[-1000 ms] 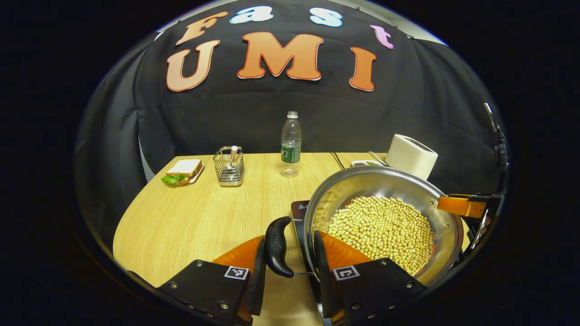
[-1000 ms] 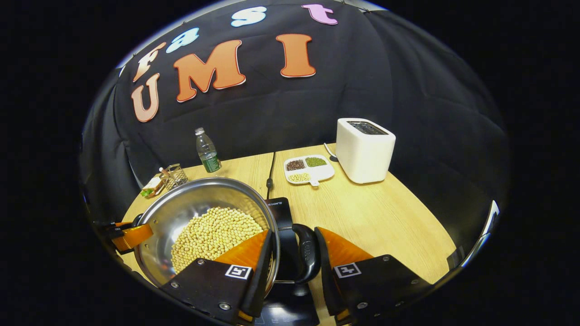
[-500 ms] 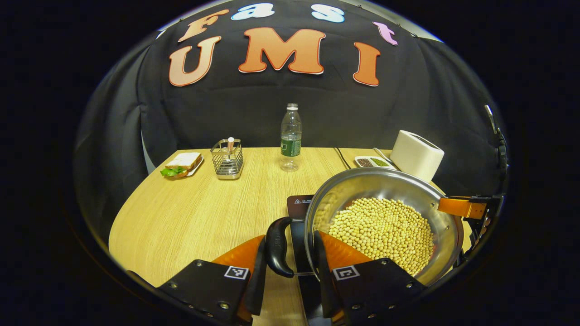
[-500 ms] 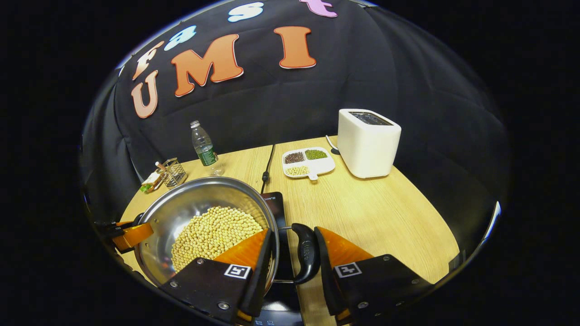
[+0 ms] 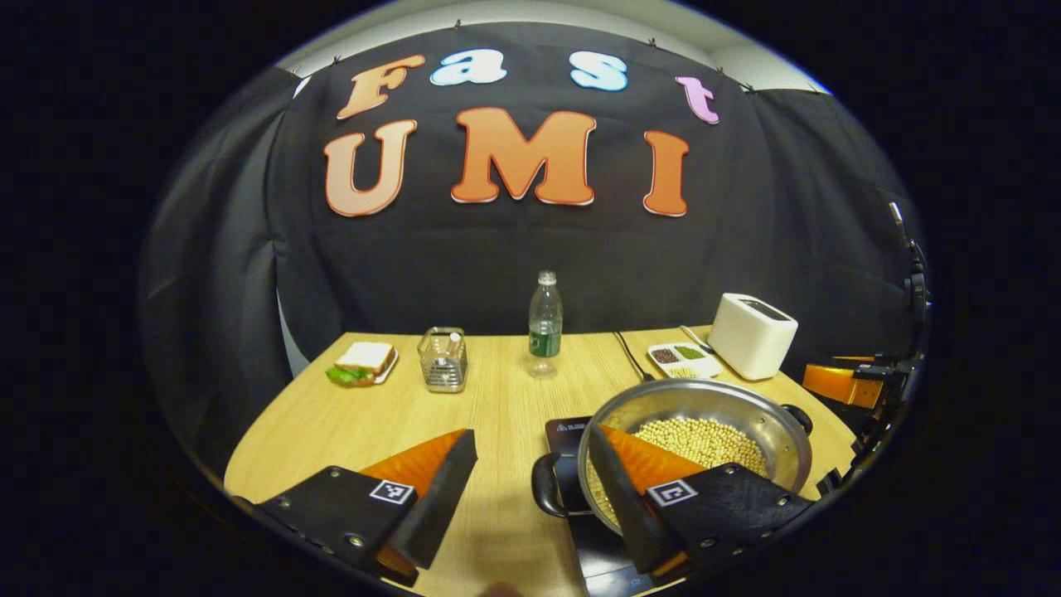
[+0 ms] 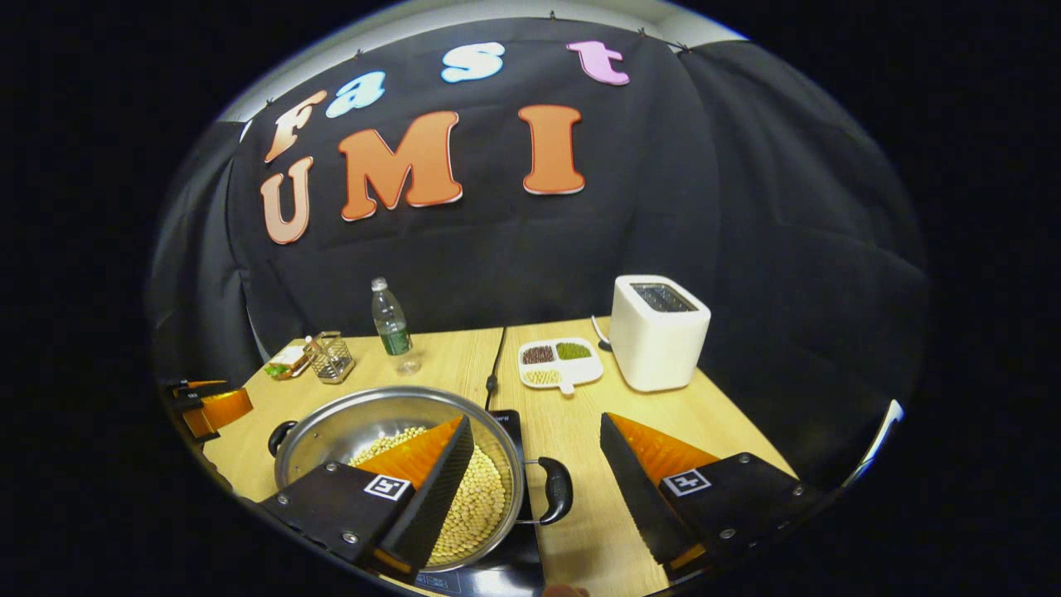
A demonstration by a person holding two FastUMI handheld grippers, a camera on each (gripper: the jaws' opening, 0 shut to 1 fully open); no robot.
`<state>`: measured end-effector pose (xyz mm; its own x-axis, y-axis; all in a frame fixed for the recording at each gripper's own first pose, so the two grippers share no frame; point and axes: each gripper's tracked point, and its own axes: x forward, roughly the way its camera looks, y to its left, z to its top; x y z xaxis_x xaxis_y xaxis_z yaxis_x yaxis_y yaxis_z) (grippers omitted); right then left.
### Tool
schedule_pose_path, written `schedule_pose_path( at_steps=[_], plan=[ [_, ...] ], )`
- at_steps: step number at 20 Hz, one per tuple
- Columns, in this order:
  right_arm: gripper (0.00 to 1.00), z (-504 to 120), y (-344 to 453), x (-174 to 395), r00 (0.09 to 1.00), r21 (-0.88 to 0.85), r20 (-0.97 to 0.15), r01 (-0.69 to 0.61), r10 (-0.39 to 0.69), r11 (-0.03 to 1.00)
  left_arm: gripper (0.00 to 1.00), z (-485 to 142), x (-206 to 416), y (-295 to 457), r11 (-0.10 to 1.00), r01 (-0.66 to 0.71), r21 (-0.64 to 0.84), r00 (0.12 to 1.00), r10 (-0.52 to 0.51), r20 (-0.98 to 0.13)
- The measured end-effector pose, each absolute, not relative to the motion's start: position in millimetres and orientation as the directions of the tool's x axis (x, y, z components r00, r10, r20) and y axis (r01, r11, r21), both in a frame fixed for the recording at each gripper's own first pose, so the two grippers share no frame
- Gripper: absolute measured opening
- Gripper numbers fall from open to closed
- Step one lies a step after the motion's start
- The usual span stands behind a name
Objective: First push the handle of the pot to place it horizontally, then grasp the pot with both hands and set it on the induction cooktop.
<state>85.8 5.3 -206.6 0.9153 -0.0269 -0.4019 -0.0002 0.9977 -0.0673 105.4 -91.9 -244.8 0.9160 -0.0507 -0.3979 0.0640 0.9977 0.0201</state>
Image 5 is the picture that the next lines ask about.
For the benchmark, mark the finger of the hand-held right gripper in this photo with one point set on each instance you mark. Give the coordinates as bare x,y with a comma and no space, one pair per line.
837,384

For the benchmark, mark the black induction cooktop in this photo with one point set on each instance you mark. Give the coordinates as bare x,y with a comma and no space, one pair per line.
564,435

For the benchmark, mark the white divided bean dish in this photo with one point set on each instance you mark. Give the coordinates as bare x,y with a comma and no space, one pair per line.
684,359

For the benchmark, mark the pile of yellow soybeans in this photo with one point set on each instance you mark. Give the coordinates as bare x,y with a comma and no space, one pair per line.
704,439

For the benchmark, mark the clear plastic water bottle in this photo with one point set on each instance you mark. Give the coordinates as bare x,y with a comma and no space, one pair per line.
545,332

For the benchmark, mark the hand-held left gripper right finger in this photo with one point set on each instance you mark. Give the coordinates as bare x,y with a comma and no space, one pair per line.
622,506

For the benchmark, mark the stainless steel pot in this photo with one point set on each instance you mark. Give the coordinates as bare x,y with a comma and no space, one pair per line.
704,402

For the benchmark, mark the sandwich with lettuce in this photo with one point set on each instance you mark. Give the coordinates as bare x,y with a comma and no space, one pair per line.
363,358

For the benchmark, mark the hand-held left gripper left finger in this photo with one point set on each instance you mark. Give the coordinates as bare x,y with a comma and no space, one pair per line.
439,506

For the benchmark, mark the black backdrop cloth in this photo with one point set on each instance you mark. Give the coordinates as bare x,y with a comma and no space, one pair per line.
497,265

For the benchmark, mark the white toaster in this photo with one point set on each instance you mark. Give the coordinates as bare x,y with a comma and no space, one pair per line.
750,340

